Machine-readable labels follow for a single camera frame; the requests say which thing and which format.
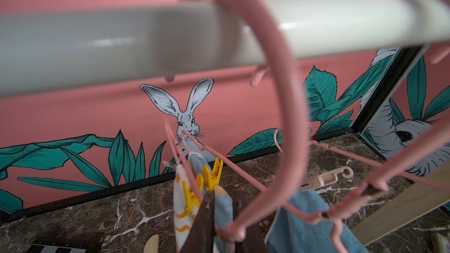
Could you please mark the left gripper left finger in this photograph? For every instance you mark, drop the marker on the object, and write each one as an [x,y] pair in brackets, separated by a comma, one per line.
[201,237]

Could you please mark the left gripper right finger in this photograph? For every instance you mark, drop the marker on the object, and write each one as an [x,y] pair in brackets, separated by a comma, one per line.
[254,242]

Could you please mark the white orange lion towel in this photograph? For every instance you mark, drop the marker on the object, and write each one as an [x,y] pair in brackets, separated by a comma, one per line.
[183,221]

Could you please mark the yellow clothespin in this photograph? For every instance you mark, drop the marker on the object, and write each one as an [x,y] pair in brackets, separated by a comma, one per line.
[212,178]
[191,199]

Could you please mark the pink wire hanger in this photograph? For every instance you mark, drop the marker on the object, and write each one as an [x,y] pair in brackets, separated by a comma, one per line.
[295,114]

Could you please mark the beige clothespin on hanger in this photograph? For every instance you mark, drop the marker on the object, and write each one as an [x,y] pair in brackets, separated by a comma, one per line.
[325,179]

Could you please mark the pink hanger middle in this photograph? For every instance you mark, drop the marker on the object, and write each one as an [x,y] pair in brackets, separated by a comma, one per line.
[180,157]

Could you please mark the blue towel right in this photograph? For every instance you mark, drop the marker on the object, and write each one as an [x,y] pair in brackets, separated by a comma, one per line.
[289,234]

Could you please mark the yellow clothespin on blue towel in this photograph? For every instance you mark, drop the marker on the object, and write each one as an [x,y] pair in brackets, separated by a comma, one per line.
[212,178]

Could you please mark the checkered chess board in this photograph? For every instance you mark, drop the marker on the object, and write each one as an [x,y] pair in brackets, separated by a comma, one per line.
[55,247]

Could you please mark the small card box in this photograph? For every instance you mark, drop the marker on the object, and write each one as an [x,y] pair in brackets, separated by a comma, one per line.
[440,243]

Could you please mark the wooden clothes rack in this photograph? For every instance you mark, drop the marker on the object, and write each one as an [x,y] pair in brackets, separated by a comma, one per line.
[92,101]

